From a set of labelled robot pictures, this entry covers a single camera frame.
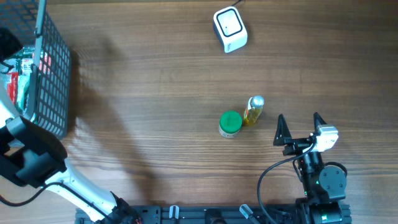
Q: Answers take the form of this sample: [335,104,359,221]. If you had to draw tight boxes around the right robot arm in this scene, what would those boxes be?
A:
[273,113,348,223]

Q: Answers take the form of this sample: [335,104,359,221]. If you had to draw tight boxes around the red white snack packet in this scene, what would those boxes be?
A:
[7,72,19,105]

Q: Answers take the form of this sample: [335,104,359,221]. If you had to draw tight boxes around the yellow oil bottle silver cap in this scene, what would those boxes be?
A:
[243,95,265,126]

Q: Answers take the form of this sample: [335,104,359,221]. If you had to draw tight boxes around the green foil packet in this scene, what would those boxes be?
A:
[14,46,35,59]

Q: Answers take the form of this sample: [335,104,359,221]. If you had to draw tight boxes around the left camera cable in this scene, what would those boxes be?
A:
[0,183,63,208]

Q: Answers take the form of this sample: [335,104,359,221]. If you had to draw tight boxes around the right camera cable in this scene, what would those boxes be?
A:
[257,142,317,224]

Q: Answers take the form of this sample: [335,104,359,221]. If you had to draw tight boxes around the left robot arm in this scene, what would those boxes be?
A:
[1,88,142,223]

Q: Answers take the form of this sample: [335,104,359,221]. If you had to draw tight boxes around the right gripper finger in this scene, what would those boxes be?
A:
[313,112,327,130]
[273,114,292,146]

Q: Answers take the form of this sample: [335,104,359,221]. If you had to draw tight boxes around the white barcode scanner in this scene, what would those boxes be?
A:
[213,6,248,54]

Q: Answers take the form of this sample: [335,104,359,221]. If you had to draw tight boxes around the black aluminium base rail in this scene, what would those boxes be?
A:
[75,204,353,224]

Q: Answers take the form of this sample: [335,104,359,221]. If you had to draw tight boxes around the camera cable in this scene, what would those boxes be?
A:
[257,142,317,224]
[0,183,63,208]

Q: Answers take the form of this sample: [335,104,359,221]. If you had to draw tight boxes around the green lid jar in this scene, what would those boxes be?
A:
[219,110,243,138]

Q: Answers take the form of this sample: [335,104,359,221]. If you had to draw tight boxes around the grey plastic mesh basket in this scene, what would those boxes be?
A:
[1,1,72,139]

